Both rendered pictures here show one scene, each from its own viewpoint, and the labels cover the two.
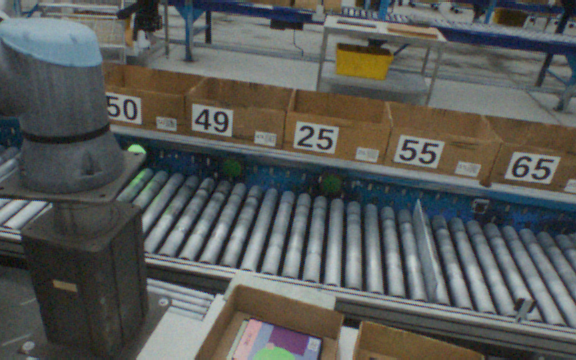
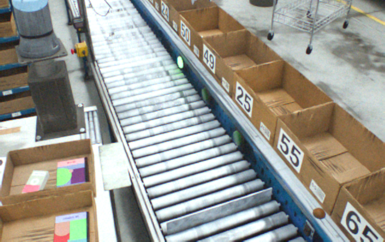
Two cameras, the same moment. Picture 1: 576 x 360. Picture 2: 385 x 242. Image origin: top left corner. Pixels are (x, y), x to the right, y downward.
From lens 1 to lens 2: 1.52 m
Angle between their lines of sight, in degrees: 54
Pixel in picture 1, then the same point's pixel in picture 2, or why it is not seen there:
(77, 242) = (30, 76)
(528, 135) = not seen: outside the picture
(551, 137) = not seen: outside the picture
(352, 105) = (313, 91)
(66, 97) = (20, 20)
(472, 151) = (320, 176)
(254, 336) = (73, 163)
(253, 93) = (264, 52)
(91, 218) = (36, 70)
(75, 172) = (22, 49)
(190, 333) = not seen: hidden behind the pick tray
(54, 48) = (15, 2)
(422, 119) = (357, 133)
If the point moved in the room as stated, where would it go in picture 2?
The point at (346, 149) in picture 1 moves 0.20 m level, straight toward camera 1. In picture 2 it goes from (256, 118) to (215, 127)
